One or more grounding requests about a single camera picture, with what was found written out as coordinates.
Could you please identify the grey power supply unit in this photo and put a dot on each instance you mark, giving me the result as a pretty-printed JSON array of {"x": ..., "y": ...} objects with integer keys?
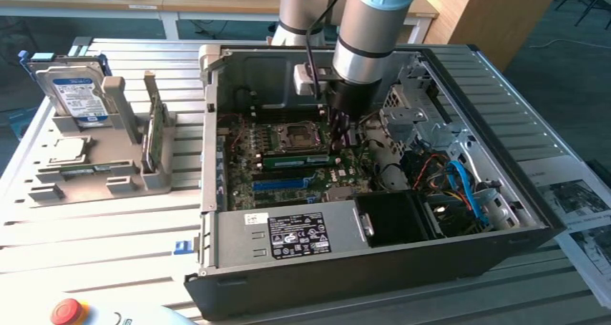
[{"x": 297, "y": 232}]

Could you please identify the silver CPU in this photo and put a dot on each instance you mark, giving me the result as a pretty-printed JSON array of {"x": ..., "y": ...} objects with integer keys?
[{"x": 71, "y": 149}]

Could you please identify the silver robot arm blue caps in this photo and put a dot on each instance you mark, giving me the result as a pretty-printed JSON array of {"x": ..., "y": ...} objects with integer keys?
[{"x": 367, "y": 31}]

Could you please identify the blue expansion slot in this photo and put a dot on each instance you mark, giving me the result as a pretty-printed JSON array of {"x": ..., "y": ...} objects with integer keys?
[{"x": 279, "y": 185}]

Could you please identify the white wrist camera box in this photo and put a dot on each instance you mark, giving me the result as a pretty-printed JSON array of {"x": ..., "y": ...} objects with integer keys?
[{"x": 305, "y": 79}]

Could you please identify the blue disk frame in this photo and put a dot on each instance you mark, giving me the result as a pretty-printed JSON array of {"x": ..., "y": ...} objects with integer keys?
[{"x": 43, "y": 57}]

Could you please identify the red emergency stop button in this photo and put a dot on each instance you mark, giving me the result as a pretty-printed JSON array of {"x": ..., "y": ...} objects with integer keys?
[{"x": 70, "y": 311}]

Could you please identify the white teach pendant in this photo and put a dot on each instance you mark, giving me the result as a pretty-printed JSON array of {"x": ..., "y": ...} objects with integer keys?
[{"x": 138, "y": 316}]

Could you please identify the grey parts rack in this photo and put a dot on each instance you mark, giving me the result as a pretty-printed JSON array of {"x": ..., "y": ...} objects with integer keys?
[{"x": 119, "y": 149}]

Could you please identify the green installed RAM stick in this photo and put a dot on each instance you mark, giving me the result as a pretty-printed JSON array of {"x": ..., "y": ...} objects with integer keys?
[{"x": 297, "y": 162}]

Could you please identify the printed paper sheets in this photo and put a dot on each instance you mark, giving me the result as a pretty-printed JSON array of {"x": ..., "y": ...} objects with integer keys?
[{"x": 578, "y": 210}]

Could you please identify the black open PC case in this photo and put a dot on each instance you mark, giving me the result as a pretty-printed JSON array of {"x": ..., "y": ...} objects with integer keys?
[{"x": 334, "y": 289}]

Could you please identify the hard disk blue label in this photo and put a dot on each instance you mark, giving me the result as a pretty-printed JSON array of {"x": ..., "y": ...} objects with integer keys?
[{"x": 79, "y": 96}]

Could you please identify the blue table clamp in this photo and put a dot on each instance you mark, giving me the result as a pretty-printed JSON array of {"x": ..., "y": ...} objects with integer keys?
[{"x": 186, "y": 248}]

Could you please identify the metal disk bay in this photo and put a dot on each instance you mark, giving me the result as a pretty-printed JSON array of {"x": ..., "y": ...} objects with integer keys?
[{"x": 410, "y": 121}]

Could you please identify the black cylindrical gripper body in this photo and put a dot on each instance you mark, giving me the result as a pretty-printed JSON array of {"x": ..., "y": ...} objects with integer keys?
[{"x": 355, "y": 96}]

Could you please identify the green motherboard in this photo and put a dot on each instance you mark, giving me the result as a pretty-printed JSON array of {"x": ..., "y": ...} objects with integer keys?
[{"x": 249, "y": 160}]

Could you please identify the wooden cabinet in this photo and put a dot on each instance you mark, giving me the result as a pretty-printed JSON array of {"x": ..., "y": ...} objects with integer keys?
[{"x": 491, "y": 20}]

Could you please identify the green graphics card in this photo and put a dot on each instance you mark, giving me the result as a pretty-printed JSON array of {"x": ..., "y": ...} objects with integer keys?
[{"x": 155, "y": 131}]

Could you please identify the CPU socket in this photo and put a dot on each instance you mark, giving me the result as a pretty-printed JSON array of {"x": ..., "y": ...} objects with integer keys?
[{"x": 297, "y": 136}]

